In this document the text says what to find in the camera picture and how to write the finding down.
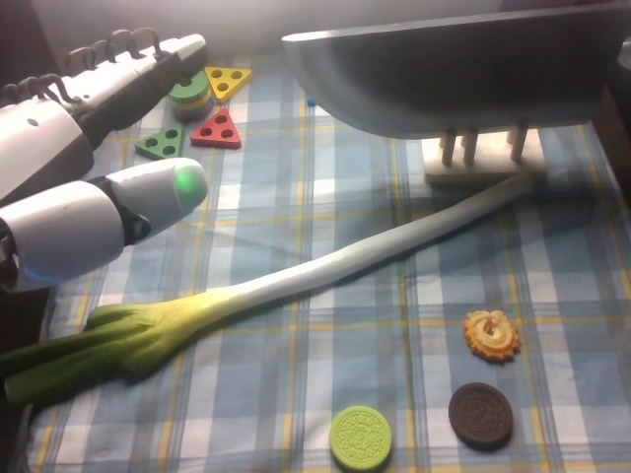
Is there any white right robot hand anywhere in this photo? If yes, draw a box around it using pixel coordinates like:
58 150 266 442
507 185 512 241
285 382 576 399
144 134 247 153
608 46 631 100

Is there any knife with orange handle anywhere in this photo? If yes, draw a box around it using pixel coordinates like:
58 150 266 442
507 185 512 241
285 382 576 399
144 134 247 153
281 4 631 143

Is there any green leek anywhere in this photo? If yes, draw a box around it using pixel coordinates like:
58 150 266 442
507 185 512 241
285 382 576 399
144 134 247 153
0 174 538 408

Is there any wooden peg board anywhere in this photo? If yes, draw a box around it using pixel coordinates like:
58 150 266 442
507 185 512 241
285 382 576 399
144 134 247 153
423 122 551 191

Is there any yellow butter cookie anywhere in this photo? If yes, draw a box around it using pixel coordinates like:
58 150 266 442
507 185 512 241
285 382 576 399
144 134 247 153
462 308 522 365

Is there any brown sandwich cookie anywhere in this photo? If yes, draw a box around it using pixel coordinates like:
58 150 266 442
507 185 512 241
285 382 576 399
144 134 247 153
448 381 515 450

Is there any blue plaid cloth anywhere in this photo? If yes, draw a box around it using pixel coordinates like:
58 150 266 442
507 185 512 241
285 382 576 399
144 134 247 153
19 48 631 473

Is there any yellow triangle block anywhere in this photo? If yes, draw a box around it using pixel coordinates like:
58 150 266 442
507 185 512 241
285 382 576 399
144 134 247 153
204 66 253 105

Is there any red triangle block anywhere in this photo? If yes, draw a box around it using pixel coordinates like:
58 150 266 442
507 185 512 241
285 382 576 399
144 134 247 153
189 106 244 150

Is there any green sandwich cookie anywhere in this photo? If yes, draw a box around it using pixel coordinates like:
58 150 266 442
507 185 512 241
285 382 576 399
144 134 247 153
328 404 394 472

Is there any green triangle block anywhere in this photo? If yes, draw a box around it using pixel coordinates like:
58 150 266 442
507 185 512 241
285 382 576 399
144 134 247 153
133 122 186 162

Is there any yellow ring block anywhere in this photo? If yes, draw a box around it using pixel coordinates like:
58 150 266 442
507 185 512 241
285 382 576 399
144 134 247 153
171 98 214 113

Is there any green ring block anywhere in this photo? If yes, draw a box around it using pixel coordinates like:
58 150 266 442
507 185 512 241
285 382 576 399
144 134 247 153
168 71 211 105

